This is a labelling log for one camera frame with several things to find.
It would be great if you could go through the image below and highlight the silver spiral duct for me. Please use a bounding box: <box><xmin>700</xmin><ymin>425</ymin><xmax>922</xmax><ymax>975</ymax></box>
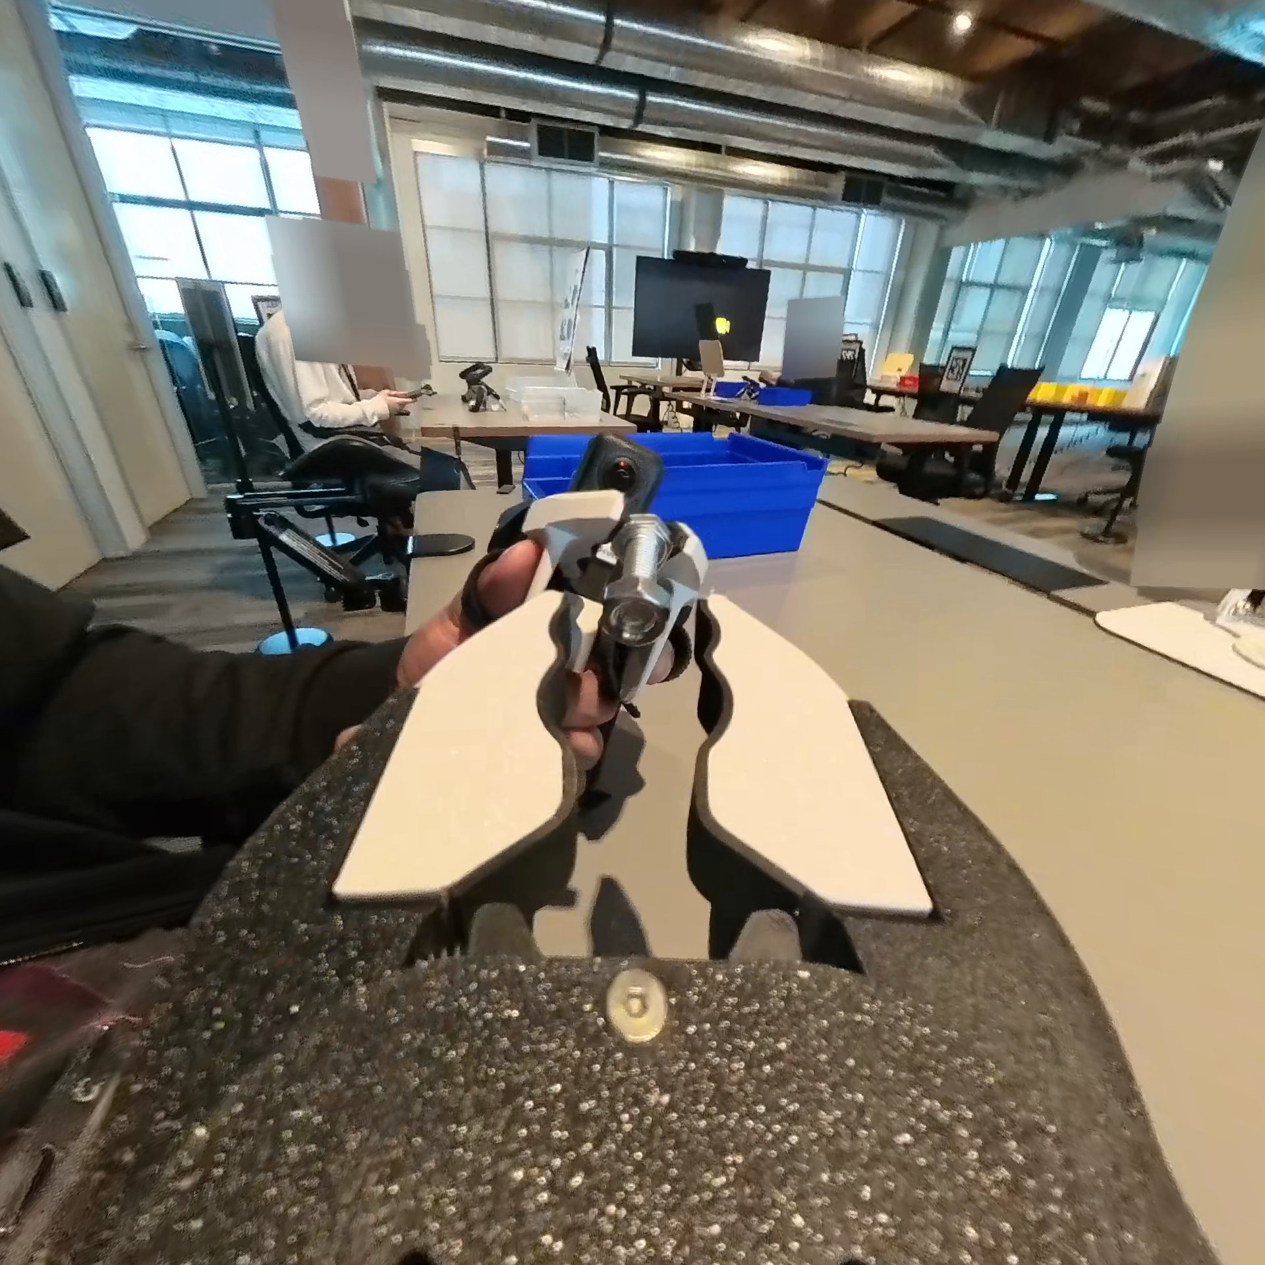
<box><xmin>350</xmin><ymin>0</ymin><xmax>1000</xmax><ymax>95</ymax></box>

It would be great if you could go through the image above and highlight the clear plastic box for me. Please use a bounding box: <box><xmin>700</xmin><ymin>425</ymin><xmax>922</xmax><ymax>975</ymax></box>
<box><xmin>507</xmin><ymin>375</ymin><xmax>599</xmax><ymax>414</ymax></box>

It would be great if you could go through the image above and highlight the silver duct with vents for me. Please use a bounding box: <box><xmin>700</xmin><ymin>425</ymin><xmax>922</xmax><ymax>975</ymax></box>
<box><xmin>380</xmin><ymin>83</ymin><xmax>950</xmax><ymax>209</ymax></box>

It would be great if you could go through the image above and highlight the red object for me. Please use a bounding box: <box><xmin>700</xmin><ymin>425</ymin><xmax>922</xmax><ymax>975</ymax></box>
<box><xmin>0</xmin><ymin>963</ymin><xmax>130</xmax><ymax>1108</ymax></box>

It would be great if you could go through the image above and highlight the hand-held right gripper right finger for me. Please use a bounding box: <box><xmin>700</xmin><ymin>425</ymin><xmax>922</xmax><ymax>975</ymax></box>
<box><xmin>691</xmin><ymin>592</ymin><xmax>937</xmax><ymax>918</ymax></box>

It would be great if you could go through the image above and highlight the black office chair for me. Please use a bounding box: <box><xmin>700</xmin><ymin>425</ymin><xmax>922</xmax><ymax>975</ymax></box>
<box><xmin>879</xmin><ymin>363</ymin><xmax>1044</xmax><ymax>500</ymax></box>
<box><xmin>157</xmin><ymin>325</ymin><xmax>299</xmax><ymax>485</ymax></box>
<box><xmin>584</xmin><ymin>345</ymin><xmax>653</xmax><ymax>431</ymax></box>

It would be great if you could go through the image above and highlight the person in black jacket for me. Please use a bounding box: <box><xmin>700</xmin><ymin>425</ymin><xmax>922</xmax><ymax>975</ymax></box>
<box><xmin>0</xmin><ymin>809</ymin><xmax>249</xmax><ymax>965</ymax></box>

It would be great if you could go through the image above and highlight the large blue plastic bin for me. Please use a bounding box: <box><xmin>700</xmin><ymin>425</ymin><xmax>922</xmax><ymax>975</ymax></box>
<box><xmin>520</xmin><ymin>431</ymin><xmax>830</xmax><ymax>561</ymax></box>

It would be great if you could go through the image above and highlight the long wooden desk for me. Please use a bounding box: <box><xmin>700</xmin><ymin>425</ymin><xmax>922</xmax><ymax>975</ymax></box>
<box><xmin>673</xmin><ymin>390</ymin><xmax>1000</xmax><ymax>496</ymax></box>

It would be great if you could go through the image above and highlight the black-legged desk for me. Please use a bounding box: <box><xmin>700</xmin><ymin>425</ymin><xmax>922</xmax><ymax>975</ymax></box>
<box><xmin>1018</xmin><ymin>399</ymin><xmax>1163</xmax><ymax>505</ymax></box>

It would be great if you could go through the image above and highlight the black monitor screen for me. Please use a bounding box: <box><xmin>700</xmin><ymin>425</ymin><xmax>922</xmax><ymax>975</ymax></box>
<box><xmin>632</xmin><ymin>254</ymin><xmax>772</xmax><ymax>362</ymax></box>

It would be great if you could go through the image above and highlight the person's left forearm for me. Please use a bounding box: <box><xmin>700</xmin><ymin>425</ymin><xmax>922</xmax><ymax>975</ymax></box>
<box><xmin>0</xmin><ymin>568</ymin><xmax>412</xmax><ymax>861</ymax></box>

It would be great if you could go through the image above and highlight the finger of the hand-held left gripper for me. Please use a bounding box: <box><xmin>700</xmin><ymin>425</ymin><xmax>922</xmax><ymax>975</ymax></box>
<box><xmin>667</xmin><ymin>521</ymin><xmax>713</xmax><ymax>622</ymax></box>
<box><xmin>520</xmin><ymin>488</ymin><xmax>631</xmax><ymax>606</ymax></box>

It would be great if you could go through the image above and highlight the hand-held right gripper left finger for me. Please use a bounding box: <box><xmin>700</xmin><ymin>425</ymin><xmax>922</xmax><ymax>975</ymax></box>
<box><xmin>331</xmin><ymin>589</ymin><xmax>585</xmax><ymax>904</ymax></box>

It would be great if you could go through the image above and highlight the steel hex nut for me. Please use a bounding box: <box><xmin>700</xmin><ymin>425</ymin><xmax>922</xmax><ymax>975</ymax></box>
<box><xmin>600</xmin><ymin>577</ymin><xmax>676</xmax><ymax>648</ymax></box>

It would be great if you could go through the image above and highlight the black metal stand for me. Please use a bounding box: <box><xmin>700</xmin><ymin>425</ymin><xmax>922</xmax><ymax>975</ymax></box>
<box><xmin>225</xmin><ymin>488</ymin><xmax>409</xmax><ymax>656</ymax></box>

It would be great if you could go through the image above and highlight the white table mat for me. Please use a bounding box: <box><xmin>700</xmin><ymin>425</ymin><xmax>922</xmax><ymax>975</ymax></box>
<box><xmin>1095</xmin><ymin>597</ymin><xmax>1265</xmax><ymax>701</ymax></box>

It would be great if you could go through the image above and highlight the steel bolt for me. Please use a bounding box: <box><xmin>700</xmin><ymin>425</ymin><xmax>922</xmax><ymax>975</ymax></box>
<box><xmin>608</xmin><ymin>512</ymin><xmax>676</xmax><ymax>594</ymax></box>

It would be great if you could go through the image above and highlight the white door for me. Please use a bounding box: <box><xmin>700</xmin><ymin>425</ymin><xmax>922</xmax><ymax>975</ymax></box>
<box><xmin>0</xmin><ymin>58</ymin><xmax>210</xmax><ymax>559</ymax></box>

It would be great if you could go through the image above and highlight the black table mat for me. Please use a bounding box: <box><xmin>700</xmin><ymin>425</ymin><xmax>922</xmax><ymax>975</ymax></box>
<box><xmin>875</xmin><ymin>514</ymin><xmax>1108</xmax><ymax>594</ymax></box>

